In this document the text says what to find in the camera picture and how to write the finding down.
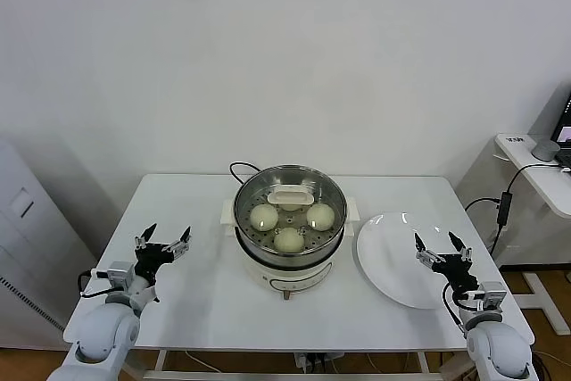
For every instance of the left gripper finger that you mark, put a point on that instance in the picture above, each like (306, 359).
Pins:
(143, 238)
(179, 245)

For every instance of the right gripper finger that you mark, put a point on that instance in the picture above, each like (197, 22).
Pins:
(428, 257)
(464, 255)

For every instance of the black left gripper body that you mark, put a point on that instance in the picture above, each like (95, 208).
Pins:
(151, 260)

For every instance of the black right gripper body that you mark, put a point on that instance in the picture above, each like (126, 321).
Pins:
(457, 274)

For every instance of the white steamed baozi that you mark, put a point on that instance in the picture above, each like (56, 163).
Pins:
(291, 208)
(263, 217)
(289, 240)
(321, 217)

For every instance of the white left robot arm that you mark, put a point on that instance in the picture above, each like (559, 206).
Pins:
(105, 332)

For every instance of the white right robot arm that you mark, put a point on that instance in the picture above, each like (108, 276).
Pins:
(495, 345)

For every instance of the perforated steel steamer basket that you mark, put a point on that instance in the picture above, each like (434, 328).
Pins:
(250, 242)

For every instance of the white round plate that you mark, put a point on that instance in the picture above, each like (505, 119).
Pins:
(392, 265)

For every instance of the white side desk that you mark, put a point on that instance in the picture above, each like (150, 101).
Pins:
(540, 180)

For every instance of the white electric cooker base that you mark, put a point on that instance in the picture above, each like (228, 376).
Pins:
(290, 276)

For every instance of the white cabinet unit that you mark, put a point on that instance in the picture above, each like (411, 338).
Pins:
(27, 242)

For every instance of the grey round desk gadget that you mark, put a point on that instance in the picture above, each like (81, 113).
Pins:
(545, 149)

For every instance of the white power strip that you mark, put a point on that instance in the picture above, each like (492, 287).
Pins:
(312, 359)

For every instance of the dark laptop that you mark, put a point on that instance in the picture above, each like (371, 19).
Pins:
(563, 131)

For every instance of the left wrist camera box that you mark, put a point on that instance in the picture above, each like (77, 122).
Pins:
(118, 275)

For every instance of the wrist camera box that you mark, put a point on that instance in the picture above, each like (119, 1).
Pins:
(118, 275)
(490, 295)

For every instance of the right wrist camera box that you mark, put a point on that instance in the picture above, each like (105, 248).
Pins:
(490, 295)

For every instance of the white table frame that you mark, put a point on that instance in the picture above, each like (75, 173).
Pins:
(159, 359)

